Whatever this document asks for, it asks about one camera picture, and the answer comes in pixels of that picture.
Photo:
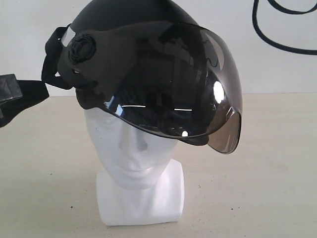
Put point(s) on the white mannequin head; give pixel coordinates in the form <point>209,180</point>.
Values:
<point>139,183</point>

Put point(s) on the black helmet with tinted visor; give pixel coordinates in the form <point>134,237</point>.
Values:
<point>150,64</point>

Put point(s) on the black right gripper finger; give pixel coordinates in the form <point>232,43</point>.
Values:
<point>9,89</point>

